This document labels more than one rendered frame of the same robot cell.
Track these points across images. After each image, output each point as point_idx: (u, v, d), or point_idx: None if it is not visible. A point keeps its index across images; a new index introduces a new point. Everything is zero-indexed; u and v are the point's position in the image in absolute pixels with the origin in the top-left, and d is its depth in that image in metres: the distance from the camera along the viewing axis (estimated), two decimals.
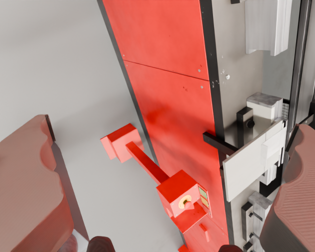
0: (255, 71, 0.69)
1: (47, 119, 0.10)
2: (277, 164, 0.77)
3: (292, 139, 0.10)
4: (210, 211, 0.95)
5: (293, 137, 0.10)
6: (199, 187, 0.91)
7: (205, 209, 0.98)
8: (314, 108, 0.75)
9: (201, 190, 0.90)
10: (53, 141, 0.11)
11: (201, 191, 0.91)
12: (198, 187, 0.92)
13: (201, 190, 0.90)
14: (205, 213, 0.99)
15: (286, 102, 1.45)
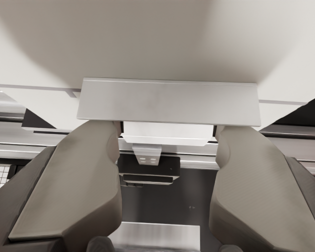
0: None
1: None
2: (32, 123, 0.20)
3: (216, 125, 0.11)
4: None
5: None
6: None
7: None
8: (169, 165, 0.38)
9: None
10: (121, 132, 0.12)
11: None
12: None
13: None
14: None
15: None
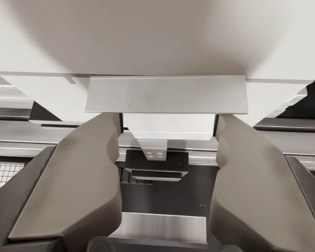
0: None
1: (120, 112, 0.11)
2: (39, 116, 0.20)
3: (216, 125, 0.11)
4: None
5: (217, 123, 0.11)
6: None
7: None
8: (178, 161, 0.38)
9: None
10: (121, 132, 0.12)
11: None
12: None
13: None
14: None
15: None
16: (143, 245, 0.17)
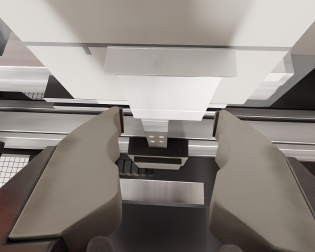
0: None
1: (120, 112, 0.11)
2: (52, 94, 0.22)
3: (216, 125, 0.11)
4: None
5: (216, 123, 0.11)
6: None
7: None
8: (178, 147, 0.40)
9: None
10: (121, 132, 0.12)
11: None
12: None
13: None
14: None
15: None
16: (147, 205, 0.19)
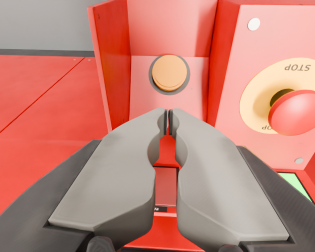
0: None
1: (165, 114, 0.11)
2: None
3: (171, 123, 0.11)
4: (164, 210, 0.18)
5: (171, 121, 0.11)
6: (299, 179, 0.21)
7: None
8: None
9: (300, 190, 0.20)
10: (164, 134, 0.12)
11: None
12: (285, 172, 0.22)
13: (301, 189, 0.20)
14: None
15: None
16: None
